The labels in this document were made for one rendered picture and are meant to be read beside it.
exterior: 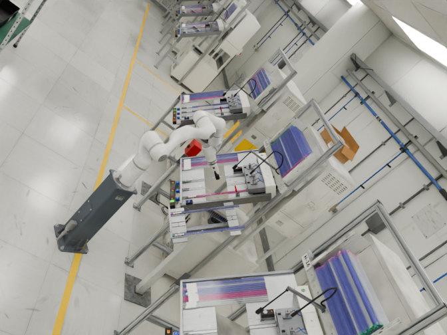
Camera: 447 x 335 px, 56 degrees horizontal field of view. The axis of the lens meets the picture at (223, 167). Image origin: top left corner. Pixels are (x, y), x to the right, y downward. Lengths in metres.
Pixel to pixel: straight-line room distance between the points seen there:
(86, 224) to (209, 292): 1.08
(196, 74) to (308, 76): 2.28
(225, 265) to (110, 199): 1.25
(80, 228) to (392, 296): 2.11
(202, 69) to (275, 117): 3.37
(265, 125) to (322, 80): 2.07
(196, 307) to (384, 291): 1.05
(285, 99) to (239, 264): 1.82
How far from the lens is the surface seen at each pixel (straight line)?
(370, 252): 2.64
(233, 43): 7.65
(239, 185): 3.43
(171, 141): 2.85
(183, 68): 7.74
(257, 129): 4.64
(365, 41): 6.50
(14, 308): 2.95
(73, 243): 3.38
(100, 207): 3.09
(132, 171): 2.94
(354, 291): 2.34
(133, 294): 3.50
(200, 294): 2.64
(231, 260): 3.72
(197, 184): 3.50
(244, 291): 2.64
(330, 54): 6.38
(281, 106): 4.56
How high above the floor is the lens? 2.30
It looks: 21 degrees down
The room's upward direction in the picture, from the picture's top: 46 degrees clockwise
